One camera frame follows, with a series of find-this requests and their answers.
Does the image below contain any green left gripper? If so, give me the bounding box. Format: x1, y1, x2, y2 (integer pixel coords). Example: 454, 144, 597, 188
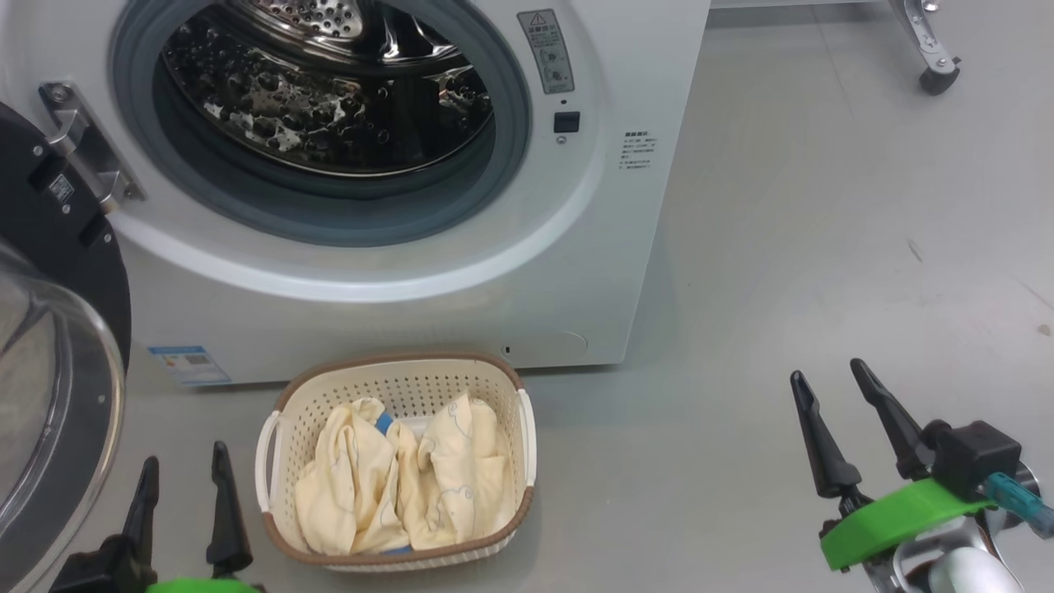
122, 441, 264, 593

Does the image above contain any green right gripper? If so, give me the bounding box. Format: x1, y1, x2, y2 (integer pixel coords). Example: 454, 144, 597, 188
790, 358, 997, 572

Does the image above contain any pale yellow garment blue trim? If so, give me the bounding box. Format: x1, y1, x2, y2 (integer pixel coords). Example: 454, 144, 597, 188
295, 398, 410, 556

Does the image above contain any round black glass washer door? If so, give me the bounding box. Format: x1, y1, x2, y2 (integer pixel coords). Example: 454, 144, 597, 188
0, 100, 133, 593

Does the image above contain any cream perforated laundry basket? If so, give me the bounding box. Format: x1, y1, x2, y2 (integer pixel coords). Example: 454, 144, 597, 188
254, 353, 538, 572

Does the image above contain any white front-load washing machine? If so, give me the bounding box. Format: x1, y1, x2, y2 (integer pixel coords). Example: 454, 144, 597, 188
0, 0, 711, 388

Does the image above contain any silver metal door hinge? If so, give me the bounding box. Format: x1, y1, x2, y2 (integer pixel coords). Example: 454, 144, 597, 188
39, 81, 147, 217

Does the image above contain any blue energy label sticker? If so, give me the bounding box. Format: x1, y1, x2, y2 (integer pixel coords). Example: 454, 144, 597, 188
148, 345, 233, 386

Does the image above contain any small printed text label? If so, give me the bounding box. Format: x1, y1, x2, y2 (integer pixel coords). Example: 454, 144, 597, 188
619, 130, 660, 170

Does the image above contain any grey partition leg with caster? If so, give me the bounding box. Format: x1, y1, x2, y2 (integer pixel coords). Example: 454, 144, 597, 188
888, 0, 962, 96

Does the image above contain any grey warning sticker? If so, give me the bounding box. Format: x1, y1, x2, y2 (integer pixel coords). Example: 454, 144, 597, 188
517, 8, 576, 95

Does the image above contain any black cable with teal connector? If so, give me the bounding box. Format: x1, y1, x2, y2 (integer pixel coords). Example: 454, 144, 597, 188
982, 472, 1054, 540

